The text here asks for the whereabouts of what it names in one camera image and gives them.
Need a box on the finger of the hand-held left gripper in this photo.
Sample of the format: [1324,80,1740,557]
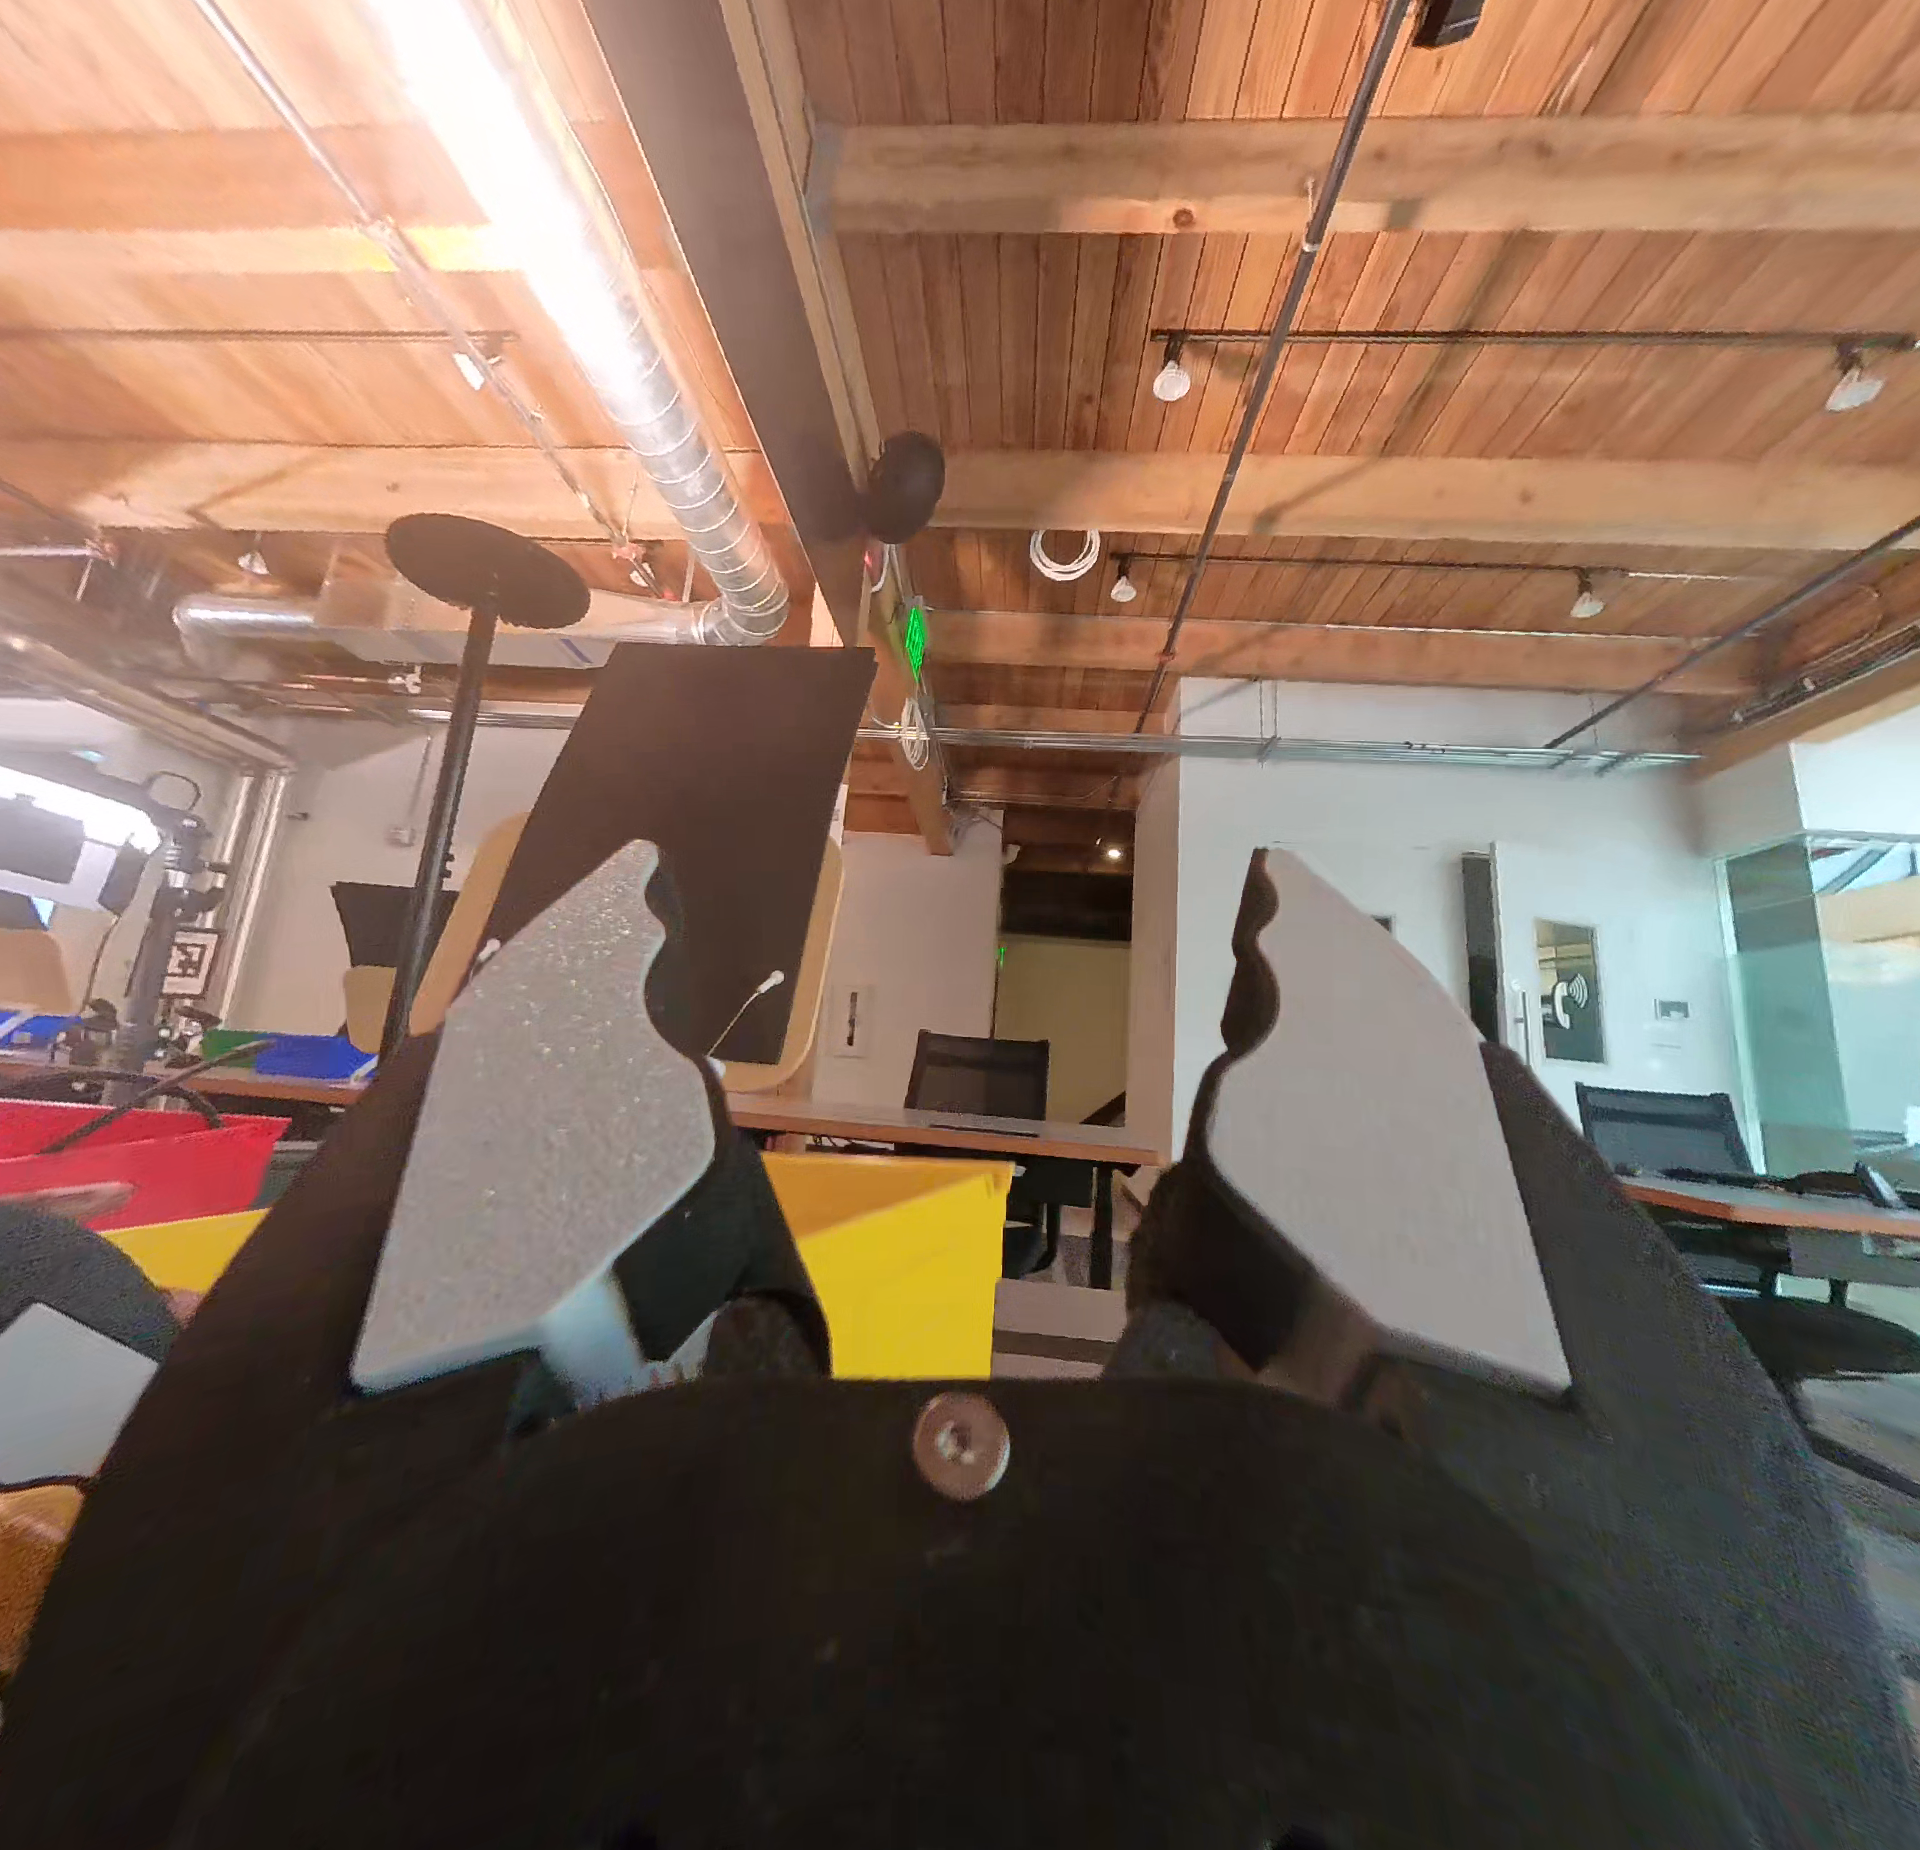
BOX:
[0,1297,163,1486]

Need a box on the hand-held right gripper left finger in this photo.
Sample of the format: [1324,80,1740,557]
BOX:
[349,839,727,1405]

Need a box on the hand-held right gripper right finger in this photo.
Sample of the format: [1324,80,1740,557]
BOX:
[1185,843,1577,1397]

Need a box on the red plastic bin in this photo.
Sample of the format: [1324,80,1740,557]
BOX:
[0,1098,296,1238]

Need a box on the yellow plastic bin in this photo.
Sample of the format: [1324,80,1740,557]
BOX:
[103,1150,1016,1384]

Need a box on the long wooden desk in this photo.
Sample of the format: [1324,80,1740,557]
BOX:
[0,1055,381,1112]

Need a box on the small black panel on stand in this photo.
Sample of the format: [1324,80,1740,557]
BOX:
[330,879,463,1044]

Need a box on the black mesh office chair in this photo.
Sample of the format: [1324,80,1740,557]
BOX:
[905,1027,1054,1122]
[1574,1080,1796,1289]

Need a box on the wooden top office desk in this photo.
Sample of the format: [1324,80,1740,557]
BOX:
[720,1094,1170,1289]
[1619,1169,1920,1305]

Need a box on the black light tripod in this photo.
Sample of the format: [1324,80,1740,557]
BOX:
[91,768,229,1075]

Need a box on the black rectangular panel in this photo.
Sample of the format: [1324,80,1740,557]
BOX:
[481,642,880,1067]

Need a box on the studio led light panel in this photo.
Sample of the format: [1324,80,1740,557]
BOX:
[0,759,167,909]

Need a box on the black ceiling dome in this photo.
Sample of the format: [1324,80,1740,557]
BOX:
[809,433,949,547]

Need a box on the black ceiling pipe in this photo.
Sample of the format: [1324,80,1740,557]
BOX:
[1132,0,1433,736]

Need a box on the bright linear ceiling light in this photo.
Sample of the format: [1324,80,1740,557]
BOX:
[321,0,654,383]

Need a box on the framed wall sign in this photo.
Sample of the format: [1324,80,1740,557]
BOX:
[1531,915,1607,1067]

